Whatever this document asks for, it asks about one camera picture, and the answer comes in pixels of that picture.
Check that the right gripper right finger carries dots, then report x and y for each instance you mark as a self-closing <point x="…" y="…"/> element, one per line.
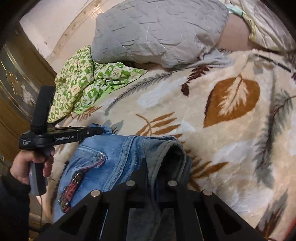
<point x="197" y="215"/>

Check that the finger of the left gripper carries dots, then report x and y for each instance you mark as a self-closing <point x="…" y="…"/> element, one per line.
<point x="87" y="132"/>

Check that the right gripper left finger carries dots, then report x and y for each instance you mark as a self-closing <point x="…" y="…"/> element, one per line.
<point x="102" y="215"/>

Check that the blue denim jeans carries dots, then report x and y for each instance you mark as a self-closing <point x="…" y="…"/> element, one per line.
<point x="107" y="160"/>

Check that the dark sleeve left forearm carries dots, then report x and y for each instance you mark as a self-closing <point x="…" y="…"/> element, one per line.
<point x="15" y="208"/>

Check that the person's left hand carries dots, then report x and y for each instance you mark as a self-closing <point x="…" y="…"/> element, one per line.
<point x="21" y="164"/>

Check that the green white patterned cloth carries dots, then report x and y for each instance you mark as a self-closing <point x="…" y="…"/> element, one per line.
<point x="82" y="81"/>

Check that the wooden door with glass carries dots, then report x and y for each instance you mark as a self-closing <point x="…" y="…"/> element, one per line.
<point x="23" y="72"/>

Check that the leaf pattern beige blanket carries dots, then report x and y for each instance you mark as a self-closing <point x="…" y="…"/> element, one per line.
<point x="236" y="123"/>

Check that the grey quilted pillow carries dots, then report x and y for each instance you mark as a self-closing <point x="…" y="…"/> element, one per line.
<point x="173" y="34"/>

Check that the black pen on bed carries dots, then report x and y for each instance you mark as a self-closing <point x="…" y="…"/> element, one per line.
<point x="274" y="62"/>

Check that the cream crumpled cloth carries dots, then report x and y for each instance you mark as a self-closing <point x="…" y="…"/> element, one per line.
<point x="266" y="29"/>

